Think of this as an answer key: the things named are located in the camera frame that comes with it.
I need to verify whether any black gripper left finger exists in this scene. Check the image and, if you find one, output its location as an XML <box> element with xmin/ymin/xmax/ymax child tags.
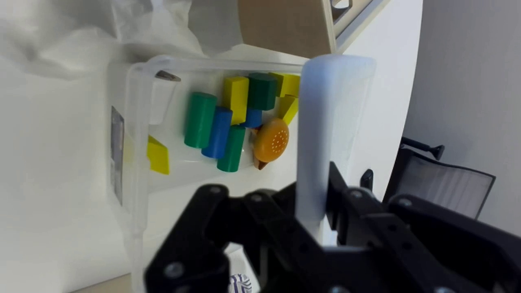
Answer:
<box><xmin>143</xmin><ymin>181</ymin><xmax>322</xmax><ymax>293</ymax></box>

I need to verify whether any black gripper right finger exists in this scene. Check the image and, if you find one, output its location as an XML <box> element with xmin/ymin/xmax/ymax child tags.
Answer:
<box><xmin>324</xmin><ymin>162</ymin><xmax>521</xmax><ymax>293</ymax></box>

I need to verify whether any clear plastic tote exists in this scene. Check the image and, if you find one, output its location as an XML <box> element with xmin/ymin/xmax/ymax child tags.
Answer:
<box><xmin>104</xmin><ymin>54</ymin><xmax>312</xmax><ymax>293</ymax></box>

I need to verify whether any yellow wedge block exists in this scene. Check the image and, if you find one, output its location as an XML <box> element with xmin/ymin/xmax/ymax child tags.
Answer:
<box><xmin>144</xmin><ymin>136</ymin><xmax>170</xmax><ymax>178</ymax></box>

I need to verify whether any short green cylinder block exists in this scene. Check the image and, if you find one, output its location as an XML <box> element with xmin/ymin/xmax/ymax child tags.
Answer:
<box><xmin>216</xmin><ymin>124</ymin><xmax>247</xmax><ymax>175</ymax></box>

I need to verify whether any blue cylinder block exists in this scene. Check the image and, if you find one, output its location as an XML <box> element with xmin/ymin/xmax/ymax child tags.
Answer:
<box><xmin>200</xmin><ymin>106</ymin><xmax>234</xmax><ymax>162</ymax></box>

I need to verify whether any long green cylinder block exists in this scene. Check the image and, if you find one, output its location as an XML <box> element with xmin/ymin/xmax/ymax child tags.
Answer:
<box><xmin>182</xmin><ymin>92</ymin><xmax>219</xmax><ymax>150</ymax></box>

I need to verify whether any orange dotted disc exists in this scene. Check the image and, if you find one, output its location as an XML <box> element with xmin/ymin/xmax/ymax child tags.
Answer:
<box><xmin>252</xmin><ymin>118</ymin><xmax>291</xmax><ymax>167</ymax></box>

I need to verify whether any small blue block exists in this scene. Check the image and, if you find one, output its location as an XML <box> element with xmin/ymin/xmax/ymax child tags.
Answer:
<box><xmin>242</xmin><ymin>108</ymin><xmax>265</xmax><ymax>131</ymax></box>

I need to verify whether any tall yellow rectangular block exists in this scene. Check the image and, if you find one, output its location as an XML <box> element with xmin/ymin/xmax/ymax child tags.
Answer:
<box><xmin>219</xmin><ymin>75</ymin><xmax>250</xmax><ymax>127</ymax></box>

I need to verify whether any yellow triangular block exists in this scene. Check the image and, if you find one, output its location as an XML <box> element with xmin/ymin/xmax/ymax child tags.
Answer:
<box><xmin>275</xmin><ymin>93</ymin><xmax>301</xmax><ymax>127</ymax></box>

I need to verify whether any dark green block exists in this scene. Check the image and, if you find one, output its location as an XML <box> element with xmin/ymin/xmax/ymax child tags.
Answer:
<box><xmin>245</xmin><ymin>72</ymin><xmax>281</xmax><ymax>113</ymax></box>

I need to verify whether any yellow square block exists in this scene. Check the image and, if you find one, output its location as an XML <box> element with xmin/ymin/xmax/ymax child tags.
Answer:
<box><xmin>270</xmin><ymin>74</ymin><xmax>301</xmax><ymax>100</ymax></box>

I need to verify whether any crumpled clear plastic bag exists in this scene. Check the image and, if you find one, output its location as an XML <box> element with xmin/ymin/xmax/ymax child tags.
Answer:
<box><xmin>0</xmin><ymin>0</ymin><xmax>242</xmax><ymax>80</ymax></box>

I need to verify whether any wooden shape sorter box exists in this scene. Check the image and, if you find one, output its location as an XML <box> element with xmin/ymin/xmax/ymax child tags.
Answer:
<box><xmin>236</xmin><ymin>0</ymin><xmax>387</xmax><ymax>61</ymax></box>

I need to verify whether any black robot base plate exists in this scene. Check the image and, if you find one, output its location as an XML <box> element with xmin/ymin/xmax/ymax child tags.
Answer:
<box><xmin>382</xmin><ymin>137</ymin><xmax>498</xmax><ymax>222</ymax></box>

